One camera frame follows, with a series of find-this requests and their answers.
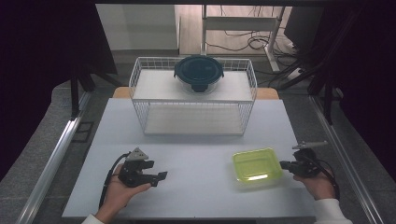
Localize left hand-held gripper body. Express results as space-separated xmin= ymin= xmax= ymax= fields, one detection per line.
xmin=118 ymin=147 xmax=155 ymax=189

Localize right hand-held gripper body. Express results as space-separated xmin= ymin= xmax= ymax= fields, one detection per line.
xmin=291 ymin=140 xmax=330 ymax=179

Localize yellow-green rectangular lidded container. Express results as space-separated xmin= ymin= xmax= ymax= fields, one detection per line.
xmin=232 ymin=147 xmax=285 ymax=189

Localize white wire shelf rack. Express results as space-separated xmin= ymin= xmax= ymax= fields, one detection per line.
xmin=128 ymin=56 xmax=259 ymax=137

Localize round dark teal lidded container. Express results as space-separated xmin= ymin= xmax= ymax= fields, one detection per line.
xmin=173 ymin=54 xmax=225 ymax=95

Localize person's left hand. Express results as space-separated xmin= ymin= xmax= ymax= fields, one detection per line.
xmin=94 ymin=163 xmax=152 ymax=224

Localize person's right hand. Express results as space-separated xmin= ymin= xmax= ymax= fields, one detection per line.
xmin=292 ymin=172 xmax=339 ymax=202

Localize black metal stand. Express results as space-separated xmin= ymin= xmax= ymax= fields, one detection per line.
xmin=68 ymin=60 xmax=123 ymax=121
xmin=276 ymin=8 xmax=359 ymax=126

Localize wooden table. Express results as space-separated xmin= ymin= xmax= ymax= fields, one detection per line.
xmin=111 ymin=86 xmax=280 ymax=101

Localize white power strip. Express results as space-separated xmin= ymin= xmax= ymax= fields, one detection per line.
xmin=287 ymin=67 xmax=305 ymax=81

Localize white cabinet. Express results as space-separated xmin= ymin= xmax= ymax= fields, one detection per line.
xmin=95 ymin=3 xmax=182 ymax=52

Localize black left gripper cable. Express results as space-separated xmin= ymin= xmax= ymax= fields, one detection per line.
xmin=98 ymin=151 xmax=131 ymax=210

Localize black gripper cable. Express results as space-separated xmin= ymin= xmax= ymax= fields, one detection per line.
xmin=306 ymin=154 xmax=341 ymax=201
xmin=98 ymin=151 xmax=131 ymax=210

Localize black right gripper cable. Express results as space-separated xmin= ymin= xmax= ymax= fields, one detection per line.
xmin=306 ymin=154 xmax=341 ymax=201

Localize aluminium rail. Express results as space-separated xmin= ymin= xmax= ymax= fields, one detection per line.
xmin=308 ymin=94 xmax=387 ymax=224
xmin=15 ymin=91 xmax=92 ymax=224

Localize black floor bracket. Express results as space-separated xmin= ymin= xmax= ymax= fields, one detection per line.
xmin=72 ymin=120 xmax=95 ymax=144

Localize black floor cables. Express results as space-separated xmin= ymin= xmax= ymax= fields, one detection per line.
xmin=205 ymin=5 xmax=302 ymax=56

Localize white metal desk frame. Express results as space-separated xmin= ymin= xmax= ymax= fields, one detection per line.
xmin=200 ymin=4 xmax=286 ymax=73

